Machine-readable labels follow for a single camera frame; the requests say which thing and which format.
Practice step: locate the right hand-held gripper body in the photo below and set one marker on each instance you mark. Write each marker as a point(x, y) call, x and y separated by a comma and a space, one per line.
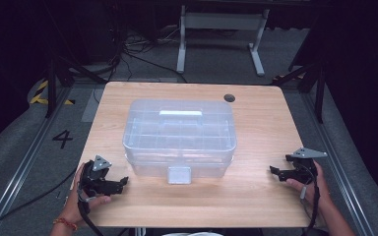
point(303, 172)

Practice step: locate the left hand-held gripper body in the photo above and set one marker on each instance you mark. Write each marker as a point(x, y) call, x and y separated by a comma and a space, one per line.
point(93, 183)

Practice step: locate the clear plastic storage box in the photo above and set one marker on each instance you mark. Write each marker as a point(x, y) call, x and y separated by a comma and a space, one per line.
point(180, 137)

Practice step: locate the person's right hand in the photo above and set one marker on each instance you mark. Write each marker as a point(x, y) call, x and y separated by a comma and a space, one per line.
point(321, 193)

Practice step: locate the person's left hand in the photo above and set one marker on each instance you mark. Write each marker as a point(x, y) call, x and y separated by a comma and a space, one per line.
point(74, 206)

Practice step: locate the black tripod stand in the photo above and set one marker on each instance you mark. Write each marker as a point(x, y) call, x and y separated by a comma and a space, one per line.
point(51, 85)
point(319, 95)

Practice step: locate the white cloth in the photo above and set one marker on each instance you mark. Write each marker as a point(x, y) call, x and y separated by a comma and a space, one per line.
point(193, 234)

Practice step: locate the yellow black floor tape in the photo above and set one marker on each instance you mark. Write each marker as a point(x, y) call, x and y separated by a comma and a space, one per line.
point(39, 95)

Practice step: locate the metal floor rail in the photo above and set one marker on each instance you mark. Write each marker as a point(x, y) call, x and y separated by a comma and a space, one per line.
point(19, 170)
point(338, 164)

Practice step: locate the grey metal desk frame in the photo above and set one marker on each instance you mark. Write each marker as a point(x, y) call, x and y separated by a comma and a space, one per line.
point(223, 21)

